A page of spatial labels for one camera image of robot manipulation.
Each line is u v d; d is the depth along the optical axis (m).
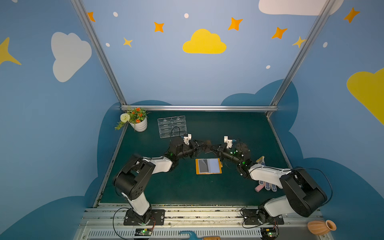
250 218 0.74
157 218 0.74
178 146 0.70
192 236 0.69
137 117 0.99
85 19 0.72
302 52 0.86
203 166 0.93
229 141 0.82
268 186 0.81
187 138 0.85
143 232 0.70
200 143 0.83
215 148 0.82
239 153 0.68
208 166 0.92
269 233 0.71
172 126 1.08
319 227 0.65
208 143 0.84
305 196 0.44
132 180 0.47
